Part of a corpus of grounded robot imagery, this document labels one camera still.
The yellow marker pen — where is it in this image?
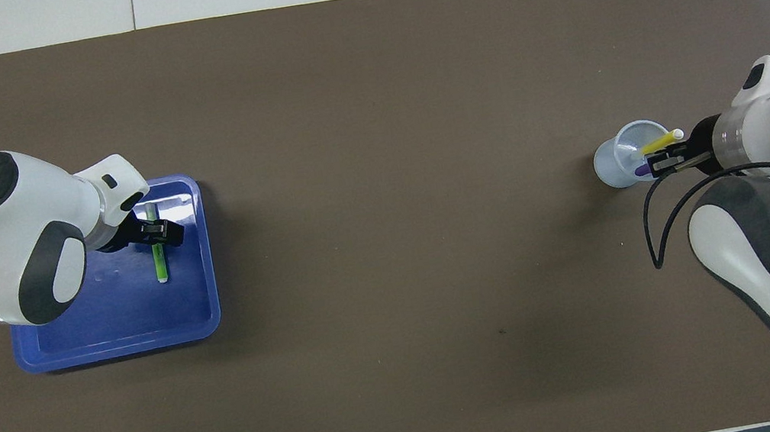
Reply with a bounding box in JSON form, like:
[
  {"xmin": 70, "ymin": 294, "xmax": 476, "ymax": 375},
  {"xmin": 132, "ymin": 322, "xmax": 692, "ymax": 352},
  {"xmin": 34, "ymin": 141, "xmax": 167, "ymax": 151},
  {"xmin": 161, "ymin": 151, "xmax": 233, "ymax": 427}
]
[{"xmin": 639, "ymin": 128, "xmax": 687, "ymax": 156}]

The brown table mat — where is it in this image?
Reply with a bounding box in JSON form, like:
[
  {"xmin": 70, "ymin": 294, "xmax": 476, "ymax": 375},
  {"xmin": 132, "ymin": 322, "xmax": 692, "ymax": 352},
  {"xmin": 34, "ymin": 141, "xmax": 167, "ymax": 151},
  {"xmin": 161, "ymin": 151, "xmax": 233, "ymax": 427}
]
[{"xmin": 0, "ymin": 0, "xmax": 770, "ymax": 432}]

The blue plastic tray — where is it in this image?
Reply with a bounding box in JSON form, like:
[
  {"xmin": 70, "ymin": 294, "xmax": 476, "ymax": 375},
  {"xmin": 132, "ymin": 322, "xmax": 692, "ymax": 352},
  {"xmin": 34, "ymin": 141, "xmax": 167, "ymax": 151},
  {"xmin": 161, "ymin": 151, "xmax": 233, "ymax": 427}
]
[{"xmin": 0, "ymin": 171, "xmax": 227, "ymax": 378}]

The translucent plastic cup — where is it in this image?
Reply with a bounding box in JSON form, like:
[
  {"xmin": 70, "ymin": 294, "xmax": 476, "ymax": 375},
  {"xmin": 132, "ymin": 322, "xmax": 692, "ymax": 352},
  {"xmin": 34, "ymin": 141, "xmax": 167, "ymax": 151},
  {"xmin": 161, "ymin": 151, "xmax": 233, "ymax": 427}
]
[{"xmin": 588, "ymin": 115, "xmax": 679, "ymax": 192}]

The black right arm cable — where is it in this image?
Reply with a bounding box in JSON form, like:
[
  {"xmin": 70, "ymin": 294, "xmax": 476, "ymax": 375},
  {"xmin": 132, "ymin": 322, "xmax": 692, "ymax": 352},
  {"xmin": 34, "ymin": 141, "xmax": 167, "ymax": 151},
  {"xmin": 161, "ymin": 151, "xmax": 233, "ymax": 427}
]
[{"xmin": 638, "ymin": 159, "xmax": 770, "ymax": 271}]

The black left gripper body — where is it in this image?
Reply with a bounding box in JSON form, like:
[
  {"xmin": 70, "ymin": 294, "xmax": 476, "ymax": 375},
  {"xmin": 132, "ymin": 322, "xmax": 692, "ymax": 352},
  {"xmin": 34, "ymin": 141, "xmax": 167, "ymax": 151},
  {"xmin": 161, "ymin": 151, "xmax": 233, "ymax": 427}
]
[{"xmin": 92, "ymin": 205, "xmax": 157, "ymax": 256}]

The green marker pen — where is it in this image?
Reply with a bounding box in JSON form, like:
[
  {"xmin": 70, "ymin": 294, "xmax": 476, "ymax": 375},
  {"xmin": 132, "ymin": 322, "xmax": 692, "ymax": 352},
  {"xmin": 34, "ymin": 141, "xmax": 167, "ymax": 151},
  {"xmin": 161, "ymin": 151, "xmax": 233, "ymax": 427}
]
[{"xmin": 144, "ymin": 201, "xmax": 170, "ymax": 285}]

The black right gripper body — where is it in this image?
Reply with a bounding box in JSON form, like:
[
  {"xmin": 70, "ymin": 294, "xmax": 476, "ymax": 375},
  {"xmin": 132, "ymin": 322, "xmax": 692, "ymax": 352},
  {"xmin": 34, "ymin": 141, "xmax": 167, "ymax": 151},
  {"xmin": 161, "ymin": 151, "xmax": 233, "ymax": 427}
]
[{"xmin": 681, "ymin": 113, "xmax": 734, "ymax": 180}]

